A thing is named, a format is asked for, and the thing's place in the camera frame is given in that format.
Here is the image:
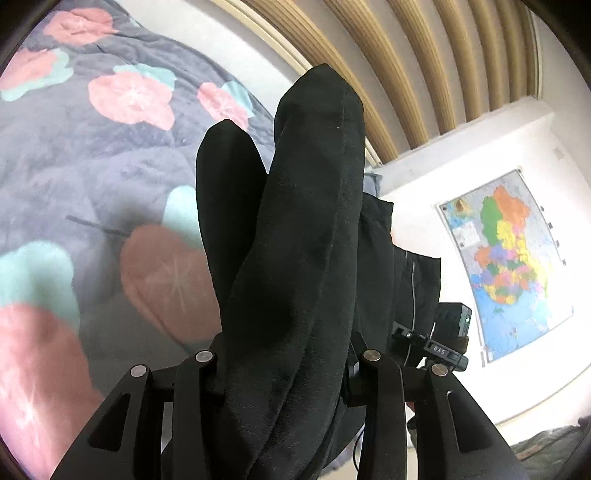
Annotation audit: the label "black hooded jacket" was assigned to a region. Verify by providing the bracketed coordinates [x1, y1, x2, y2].
[315, 194, 441, 470]

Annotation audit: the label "black trousers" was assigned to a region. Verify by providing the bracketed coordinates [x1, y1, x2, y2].
[195, 64, 365, 479]

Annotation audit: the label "wooden slatted headboard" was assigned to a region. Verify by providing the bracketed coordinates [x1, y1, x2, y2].
[217, 1, 541, 167]

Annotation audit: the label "grey floral bed quilt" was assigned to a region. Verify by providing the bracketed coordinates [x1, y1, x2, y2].
[1, 1, 273, 479]

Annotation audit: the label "colourful wall map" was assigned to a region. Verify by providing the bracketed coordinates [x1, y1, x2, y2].
[439, 169, 573, 363]

